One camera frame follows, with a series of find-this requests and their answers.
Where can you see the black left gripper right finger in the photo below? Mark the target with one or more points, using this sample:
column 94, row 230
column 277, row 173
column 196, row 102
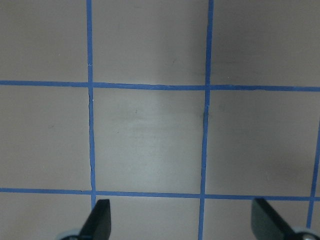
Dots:
column 267, row 224

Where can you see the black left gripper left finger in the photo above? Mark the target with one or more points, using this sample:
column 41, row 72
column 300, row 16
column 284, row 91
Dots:
column 98, row 224

